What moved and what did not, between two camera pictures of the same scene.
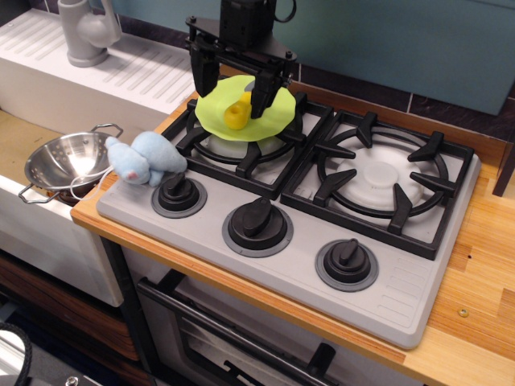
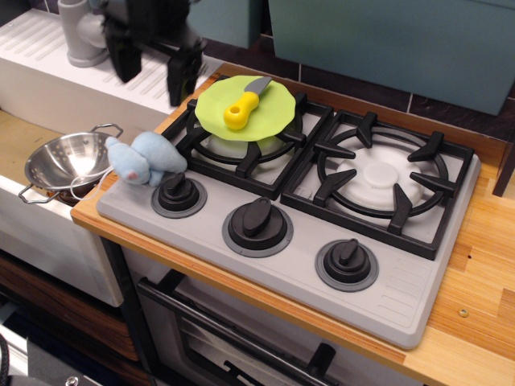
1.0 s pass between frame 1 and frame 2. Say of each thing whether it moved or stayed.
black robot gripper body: moved
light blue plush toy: stayed
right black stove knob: stayed
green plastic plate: stayed
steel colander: stayed
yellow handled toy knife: stayed
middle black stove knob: stayed
